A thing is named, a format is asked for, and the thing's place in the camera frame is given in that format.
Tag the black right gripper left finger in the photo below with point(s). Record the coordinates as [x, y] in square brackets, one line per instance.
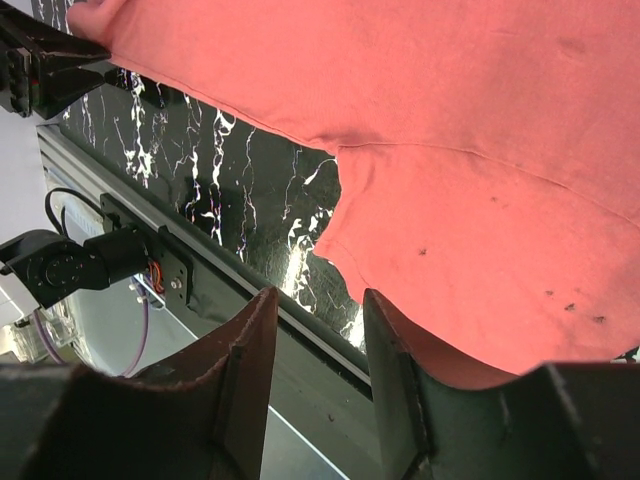
[200, 413]

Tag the salmon pink t-shirt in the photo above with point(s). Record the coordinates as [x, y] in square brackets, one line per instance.
[488, 151]

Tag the aluminium frame rail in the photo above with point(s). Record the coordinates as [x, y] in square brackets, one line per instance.
[215, 279]

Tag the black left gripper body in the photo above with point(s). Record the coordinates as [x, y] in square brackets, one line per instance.
[22, 89]

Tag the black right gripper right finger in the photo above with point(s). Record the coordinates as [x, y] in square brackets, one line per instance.
[441, 414]

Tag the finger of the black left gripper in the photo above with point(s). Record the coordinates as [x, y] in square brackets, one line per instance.
[51, 44]
[62, 89]

